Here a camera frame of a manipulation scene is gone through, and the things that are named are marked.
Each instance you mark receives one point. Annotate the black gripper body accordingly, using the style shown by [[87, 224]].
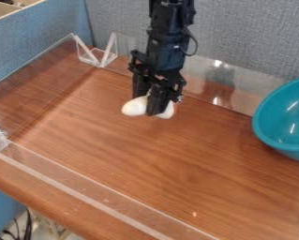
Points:
[[170, 78]]

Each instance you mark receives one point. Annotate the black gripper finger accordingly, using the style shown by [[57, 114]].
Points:
[[158, 99], [140, 86]]

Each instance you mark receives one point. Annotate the white plush mushroom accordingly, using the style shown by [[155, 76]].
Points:
[[136, 108]]

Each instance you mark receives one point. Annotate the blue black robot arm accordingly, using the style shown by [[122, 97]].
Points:
[[168, 34]]

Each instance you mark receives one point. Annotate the blue plastic bowl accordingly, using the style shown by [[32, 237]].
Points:
[[275, 120]]

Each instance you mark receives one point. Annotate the clear acrylic back barrier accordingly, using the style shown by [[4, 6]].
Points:
[[224, 85]]

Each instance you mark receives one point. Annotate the clear acrylic barrier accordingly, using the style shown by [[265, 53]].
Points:
[[100, 197], [224, 85], [36, 86]]

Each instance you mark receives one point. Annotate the clear acrylic left barrier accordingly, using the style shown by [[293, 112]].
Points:
[[36, 86]]

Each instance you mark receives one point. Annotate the blue partition with wooden top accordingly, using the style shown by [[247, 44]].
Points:
[[32, 29]]

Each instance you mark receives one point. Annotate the clear acrylic front barrier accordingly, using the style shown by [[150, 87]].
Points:
[[100, 197]]

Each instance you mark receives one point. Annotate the clear acrylic corner bracket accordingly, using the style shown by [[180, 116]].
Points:
[[94, 56]]

